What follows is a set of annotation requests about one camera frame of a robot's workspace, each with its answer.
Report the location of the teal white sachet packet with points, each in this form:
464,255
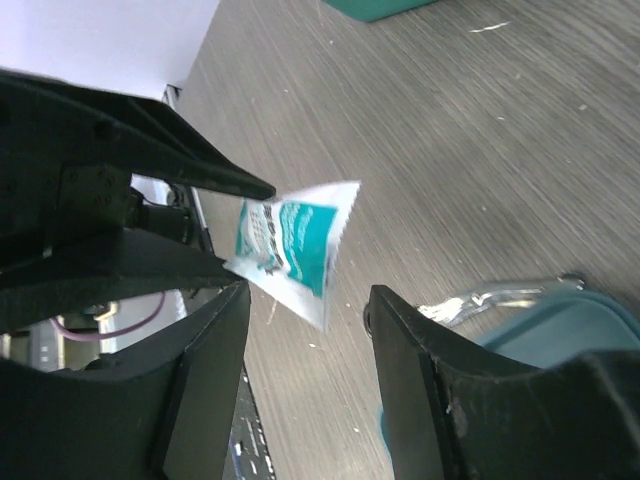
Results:
288,246

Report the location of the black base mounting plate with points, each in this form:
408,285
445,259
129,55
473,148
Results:
248,456

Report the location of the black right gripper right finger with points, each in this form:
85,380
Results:
500,405

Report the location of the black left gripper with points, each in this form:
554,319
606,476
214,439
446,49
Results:
68,156

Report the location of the black handled scissors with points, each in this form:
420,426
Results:
510,294

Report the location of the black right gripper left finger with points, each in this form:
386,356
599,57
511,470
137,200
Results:
161,408

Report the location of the teal medicine kit box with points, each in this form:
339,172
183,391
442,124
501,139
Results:
368,11

